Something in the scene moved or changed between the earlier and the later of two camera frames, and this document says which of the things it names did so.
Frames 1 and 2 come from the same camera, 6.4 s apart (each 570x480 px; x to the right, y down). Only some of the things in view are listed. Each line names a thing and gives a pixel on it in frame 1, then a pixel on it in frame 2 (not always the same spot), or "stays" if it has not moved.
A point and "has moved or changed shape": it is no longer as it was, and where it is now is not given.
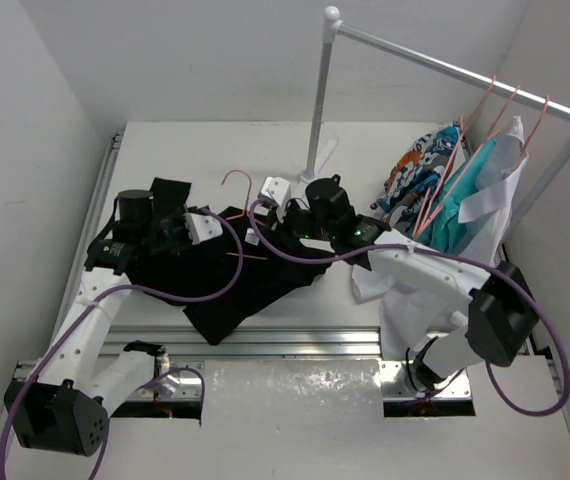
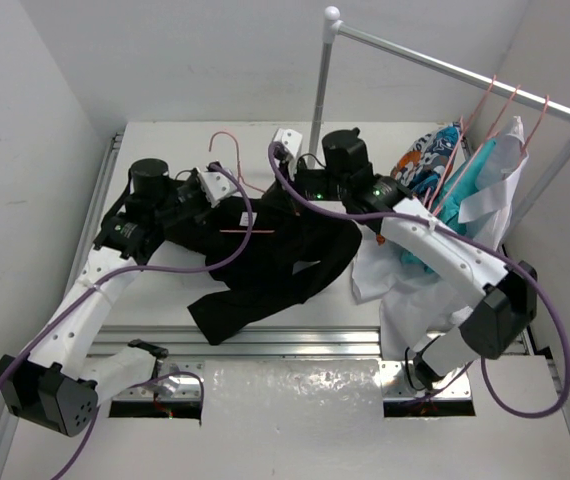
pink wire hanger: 244,212 to 242,180
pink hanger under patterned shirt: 428,204 stays
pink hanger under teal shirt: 469,164 stays
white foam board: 316,419 stays
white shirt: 488,212 stays
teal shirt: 443,228 stays
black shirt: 226,270 has moved or changed shape
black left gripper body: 176,231 to 197,201
